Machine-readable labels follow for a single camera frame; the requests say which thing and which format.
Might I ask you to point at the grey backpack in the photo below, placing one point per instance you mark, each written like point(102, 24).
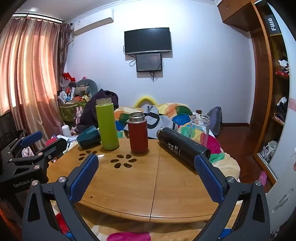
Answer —
point(215, 120)

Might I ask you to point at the black jacket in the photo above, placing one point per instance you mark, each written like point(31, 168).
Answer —
point(89, 111)

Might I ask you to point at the pink rabbit plush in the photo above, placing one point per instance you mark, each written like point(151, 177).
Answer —
point(79, 114)

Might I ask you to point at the pink slipper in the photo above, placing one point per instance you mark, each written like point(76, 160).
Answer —
point(263, 177)

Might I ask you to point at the black printed box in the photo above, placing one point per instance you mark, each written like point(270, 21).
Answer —
point(272, 24)

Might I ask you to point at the dark teal cup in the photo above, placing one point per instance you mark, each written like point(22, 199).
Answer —
point(89, 138)

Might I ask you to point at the green storage basket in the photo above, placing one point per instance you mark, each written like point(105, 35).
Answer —
point(68, 112)

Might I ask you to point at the red bag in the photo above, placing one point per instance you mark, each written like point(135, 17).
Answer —
point(67, 76)

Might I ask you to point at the black thermos cup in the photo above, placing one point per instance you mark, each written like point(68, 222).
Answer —
point(178, 144)

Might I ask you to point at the white air conditioner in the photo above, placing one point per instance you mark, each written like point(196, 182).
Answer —
point(93, 22)

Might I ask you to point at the wooden wardrobe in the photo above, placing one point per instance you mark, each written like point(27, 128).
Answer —
point(262, 81)

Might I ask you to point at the white plastic bottle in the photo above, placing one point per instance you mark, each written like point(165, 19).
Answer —
point(66, 131)

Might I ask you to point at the black wall television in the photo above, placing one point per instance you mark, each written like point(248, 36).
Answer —
point(148, 40)

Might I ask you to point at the green bottle cup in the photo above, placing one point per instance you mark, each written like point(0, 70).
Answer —
point(106, 125)

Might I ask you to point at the red thermos cup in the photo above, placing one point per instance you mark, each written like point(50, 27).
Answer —
point(138, 136)

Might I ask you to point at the grey printed cloth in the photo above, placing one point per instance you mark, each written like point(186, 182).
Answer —
point(157, 120)

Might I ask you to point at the clear glass cup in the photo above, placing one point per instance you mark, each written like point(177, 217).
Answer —
point(199, 127)

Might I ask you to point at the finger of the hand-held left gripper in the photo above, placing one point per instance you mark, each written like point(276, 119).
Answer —
point(31, 138)
point(54, 147)

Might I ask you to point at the pink curtain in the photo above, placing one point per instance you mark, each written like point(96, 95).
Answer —
point(30, 69)

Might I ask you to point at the brown patterned curtain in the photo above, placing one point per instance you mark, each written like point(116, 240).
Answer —
point(64, 46)

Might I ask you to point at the black mesh chair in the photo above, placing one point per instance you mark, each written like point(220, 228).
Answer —
point(9, 127)

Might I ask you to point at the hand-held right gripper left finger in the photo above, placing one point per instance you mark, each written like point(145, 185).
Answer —
point(81, 180)

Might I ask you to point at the small black monitor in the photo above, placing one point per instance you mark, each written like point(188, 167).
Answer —
point(149, 62)

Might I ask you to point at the white wardrobe door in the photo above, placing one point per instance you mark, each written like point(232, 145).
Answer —
point(284, 173)

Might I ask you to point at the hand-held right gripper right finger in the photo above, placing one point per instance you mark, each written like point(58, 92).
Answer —
point(211, 180)

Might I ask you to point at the round wooden table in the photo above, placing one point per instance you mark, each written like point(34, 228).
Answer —
point(138, 183)

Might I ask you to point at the grey neck pillow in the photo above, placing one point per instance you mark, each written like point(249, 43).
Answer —
point(89, 84)

